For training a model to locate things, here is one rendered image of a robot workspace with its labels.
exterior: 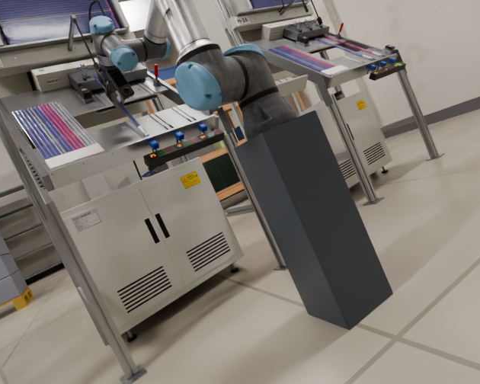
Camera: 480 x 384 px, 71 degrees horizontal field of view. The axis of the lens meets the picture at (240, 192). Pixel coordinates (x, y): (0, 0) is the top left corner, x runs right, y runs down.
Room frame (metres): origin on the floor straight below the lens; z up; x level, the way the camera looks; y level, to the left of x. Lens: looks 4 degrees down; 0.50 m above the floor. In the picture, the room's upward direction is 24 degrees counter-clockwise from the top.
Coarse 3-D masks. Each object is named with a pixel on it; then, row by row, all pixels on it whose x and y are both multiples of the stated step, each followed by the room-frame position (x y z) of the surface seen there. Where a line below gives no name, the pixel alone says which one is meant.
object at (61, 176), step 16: (176, 128) 1.32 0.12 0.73; (192, 128) 1.37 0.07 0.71; (208, 128) 1.43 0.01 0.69; (128, 144) 1.22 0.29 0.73; (144, 144) 1.26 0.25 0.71; (160, 144) 1.31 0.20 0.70; (80, 160) 1.14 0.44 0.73; (96, 160) 1.17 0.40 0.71; (112, 160) 1.21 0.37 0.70; (128, 160) 1.25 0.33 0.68; (64, 176) 1.12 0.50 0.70; (80, 176) 1.16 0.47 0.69
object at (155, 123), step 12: (180, 108) 1.51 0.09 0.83; (192, 108) 1.51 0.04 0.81; (144, 120) 1.41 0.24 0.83; (156, 120) 1.41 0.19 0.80; (168, 120) 1.42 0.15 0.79; (180, 120) 1.42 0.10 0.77; (192, 120) 1.42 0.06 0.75; (96, 132) 1.33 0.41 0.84; (108, 132) 1.33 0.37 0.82; (120, 132) 1.33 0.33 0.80; (132, 132) 1.34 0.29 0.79; (156, 132) 1.34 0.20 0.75; (108, 144) 1.26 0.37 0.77; (120, 144) 1.26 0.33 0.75; (48, 168) 1.13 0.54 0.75
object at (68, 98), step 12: (132, 84) 1.71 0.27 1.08; (144, 84) 1.71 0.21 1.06; (12, 96) 1.56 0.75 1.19; (24, 96) 1.56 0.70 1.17; (36, 96) 1.56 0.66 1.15; (48, 96) 1.57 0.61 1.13; (60, 96) 1.57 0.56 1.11; (72, 96) 1.58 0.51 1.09; (96, 96) 1.58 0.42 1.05; (132, 96) 1.59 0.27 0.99; (144, 96) 1.61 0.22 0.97; (156, 96) 1.70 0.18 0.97; (12, 108) 1.46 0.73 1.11; (24, 108) 1.47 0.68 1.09; (72, 108) 1.48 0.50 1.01; (84, 108) 1.48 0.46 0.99; (96, 108) 1.49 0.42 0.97; (108, 108) 1.58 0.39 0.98
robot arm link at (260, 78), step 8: (232, 48) 0.89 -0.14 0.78; (240, 48) 0.88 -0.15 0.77; (248, 48) 0.88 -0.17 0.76; (256, 48) 0.90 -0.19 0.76; (232, 56) 0.87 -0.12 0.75; (240, 56) 0.87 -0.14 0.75; (248, 56) 0.88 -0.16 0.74; (256, 56) 0.89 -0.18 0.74; (264, 56) 0.92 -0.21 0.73; (240, 64) 0.85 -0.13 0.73; (248, 64) 0.87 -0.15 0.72; (256, 64) 0.88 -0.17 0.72; (264, 64) 0.90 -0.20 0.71; (248, 72) 0.86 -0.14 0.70; (256, 72) 0.88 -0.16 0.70; (264, 72) 0.89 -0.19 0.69; (248, 80) 0.86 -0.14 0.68; (256, 80) 0.88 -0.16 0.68; (264, 80) 0.89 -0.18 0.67; (272, 80) 0.91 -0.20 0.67; (248, 88) 0.87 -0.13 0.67; (256, 88) 0.88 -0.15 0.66; (264, 88) 0.88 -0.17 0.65; (248, 96) 0.89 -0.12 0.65
